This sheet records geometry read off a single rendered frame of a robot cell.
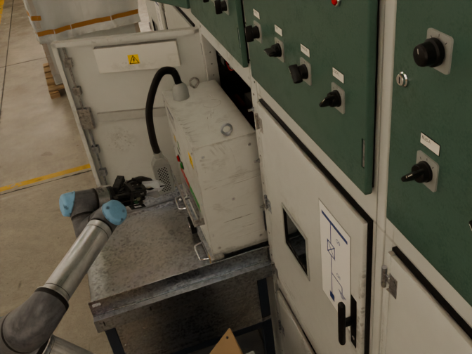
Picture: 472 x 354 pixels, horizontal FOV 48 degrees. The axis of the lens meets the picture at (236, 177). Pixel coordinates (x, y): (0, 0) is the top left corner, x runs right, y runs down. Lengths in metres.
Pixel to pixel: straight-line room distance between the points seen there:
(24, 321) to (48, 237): 2.54
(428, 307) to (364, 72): 0.40
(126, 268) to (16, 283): 1.61
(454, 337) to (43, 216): 3.56
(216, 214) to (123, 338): 0.60
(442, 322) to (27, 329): 0.95
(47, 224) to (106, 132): 1.68
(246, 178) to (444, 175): 1.15
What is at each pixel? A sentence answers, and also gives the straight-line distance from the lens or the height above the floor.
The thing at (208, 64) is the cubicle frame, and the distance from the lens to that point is 2.22.
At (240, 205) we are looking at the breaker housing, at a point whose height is 1.11.
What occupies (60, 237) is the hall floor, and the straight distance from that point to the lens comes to 3.90.
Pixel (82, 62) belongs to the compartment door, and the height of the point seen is 1.48.
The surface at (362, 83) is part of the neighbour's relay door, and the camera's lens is 0.91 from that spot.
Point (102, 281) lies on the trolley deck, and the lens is 2.15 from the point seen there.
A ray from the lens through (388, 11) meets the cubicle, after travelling 0.85.
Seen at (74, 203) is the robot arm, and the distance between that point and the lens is 1.73.
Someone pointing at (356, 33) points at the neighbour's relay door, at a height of 1.95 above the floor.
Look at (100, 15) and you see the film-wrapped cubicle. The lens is 5.92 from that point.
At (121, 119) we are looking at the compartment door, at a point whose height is 1.20.
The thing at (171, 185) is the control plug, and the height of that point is 0.99.
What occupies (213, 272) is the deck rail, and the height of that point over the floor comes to 0.87.
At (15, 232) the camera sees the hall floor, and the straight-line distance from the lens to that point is 4.12.
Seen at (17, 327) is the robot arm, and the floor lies 1.31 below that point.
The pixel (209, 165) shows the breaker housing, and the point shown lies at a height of 1.31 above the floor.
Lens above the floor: 2.26
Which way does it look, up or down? 34 degrees down
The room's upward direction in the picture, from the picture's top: 8 degrees counter-clockwise
